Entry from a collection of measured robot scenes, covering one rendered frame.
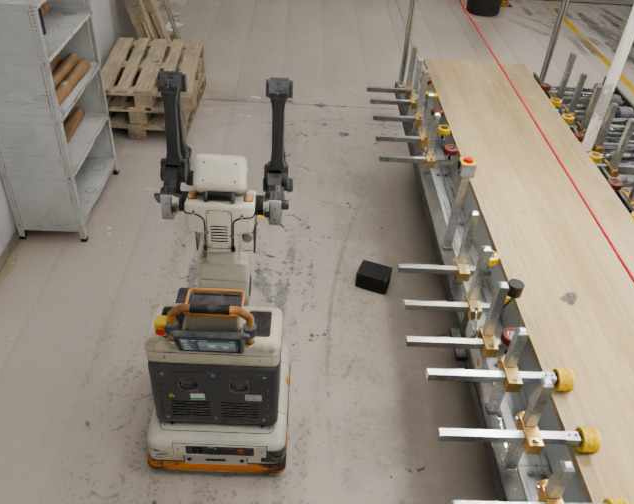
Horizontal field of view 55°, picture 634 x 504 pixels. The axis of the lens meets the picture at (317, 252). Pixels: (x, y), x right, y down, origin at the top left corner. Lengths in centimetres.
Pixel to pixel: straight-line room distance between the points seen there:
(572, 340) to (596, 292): 36
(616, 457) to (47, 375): 271
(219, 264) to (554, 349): 141
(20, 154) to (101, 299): 101
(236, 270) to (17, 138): 189
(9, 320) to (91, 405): 85
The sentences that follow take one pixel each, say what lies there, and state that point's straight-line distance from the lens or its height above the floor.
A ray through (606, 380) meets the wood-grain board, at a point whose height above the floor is 90.
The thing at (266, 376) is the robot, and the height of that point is 65.
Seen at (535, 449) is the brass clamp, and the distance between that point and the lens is 217.
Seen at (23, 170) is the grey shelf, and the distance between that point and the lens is 422.
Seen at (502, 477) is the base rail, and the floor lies 70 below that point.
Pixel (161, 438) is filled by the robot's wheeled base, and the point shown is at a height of 27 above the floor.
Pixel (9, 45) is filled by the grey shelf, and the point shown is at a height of 133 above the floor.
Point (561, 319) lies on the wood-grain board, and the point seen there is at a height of 90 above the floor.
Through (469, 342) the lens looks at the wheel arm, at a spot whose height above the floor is 86.
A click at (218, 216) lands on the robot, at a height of 119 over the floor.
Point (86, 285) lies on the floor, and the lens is 407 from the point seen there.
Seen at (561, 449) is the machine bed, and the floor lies 74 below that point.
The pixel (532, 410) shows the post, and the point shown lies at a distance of 213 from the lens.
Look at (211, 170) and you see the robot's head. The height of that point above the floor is 135.
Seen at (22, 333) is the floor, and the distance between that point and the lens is 387.
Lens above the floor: 262
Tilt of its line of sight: 39 degrees down
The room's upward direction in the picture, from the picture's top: 4 degrees clockwise
